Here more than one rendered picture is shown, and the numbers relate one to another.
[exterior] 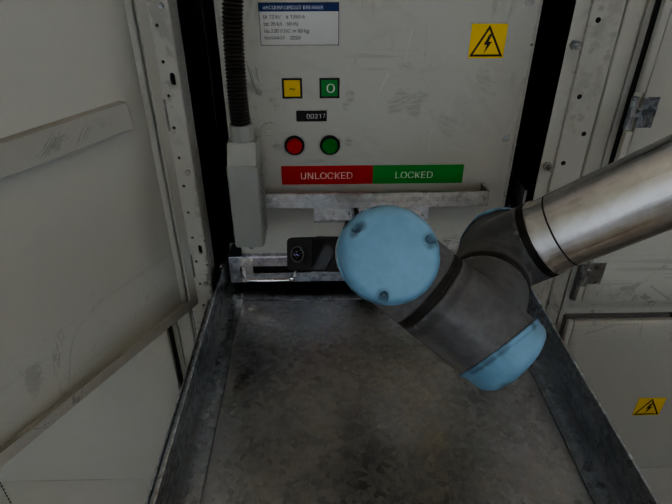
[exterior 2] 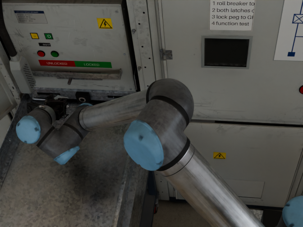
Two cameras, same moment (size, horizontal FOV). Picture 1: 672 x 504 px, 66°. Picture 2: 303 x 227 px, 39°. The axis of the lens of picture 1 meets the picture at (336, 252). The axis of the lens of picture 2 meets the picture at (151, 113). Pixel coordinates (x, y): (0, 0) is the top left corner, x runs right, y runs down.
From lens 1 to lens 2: 119 cm
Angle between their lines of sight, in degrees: 22
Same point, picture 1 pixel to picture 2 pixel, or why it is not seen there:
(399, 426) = (71, 163)
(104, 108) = not seen: outside the picture
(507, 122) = (123, 49)
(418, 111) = (85, 44)
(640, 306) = (201, 117)
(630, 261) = not seen: hidden behind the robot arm
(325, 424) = (47, 160)
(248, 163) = (17, 69)
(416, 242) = (32, 129)
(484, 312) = (53, 147)
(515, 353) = (61, 157)
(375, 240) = (22, 128)
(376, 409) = not seen: hidden behind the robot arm
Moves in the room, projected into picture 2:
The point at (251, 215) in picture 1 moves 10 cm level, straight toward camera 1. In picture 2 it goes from (23, 83) to (19, 102)
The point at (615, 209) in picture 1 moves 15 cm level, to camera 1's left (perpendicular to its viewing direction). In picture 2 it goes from (92, 120) to (50, 117)
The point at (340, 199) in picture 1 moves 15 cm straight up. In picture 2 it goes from (61, 74) to (52, 48)
